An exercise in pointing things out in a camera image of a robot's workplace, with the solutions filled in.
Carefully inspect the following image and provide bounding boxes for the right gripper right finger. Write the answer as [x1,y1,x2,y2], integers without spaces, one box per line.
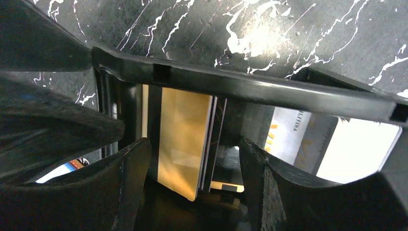
[239,138,408,231]

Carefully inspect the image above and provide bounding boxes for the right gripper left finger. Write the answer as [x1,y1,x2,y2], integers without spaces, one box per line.
[0,138,151,231]

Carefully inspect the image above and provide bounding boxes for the white VIP credit card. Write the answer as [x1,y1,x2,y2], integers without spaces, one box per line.
[263,107,402,183]

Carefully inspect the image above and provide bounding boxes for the gold credit card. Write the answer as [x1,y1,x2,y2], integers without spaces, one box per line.
[157,88,213,201]

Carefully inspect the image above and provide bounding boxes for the black card tray box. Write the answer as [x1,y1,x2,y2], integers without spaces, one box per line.
[0,0,401,231]

